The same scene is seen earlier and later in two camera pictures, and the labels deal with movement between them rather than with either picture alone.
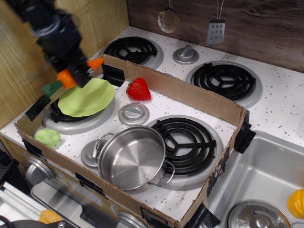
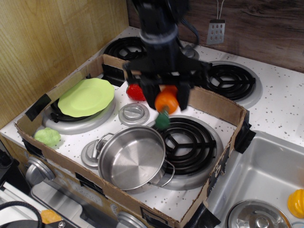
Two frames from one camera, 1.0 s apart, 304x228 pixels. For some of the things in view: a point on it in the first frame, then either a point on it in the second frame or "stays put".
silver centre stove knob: (133, 114) stays put
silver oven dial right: (127, 220) stays put
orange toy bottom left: (48, 216) stays put
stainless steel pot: (133, 157) stays put
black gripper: (60, 40) → (164, 59)
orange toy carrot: (65, 78) → (166, 101)
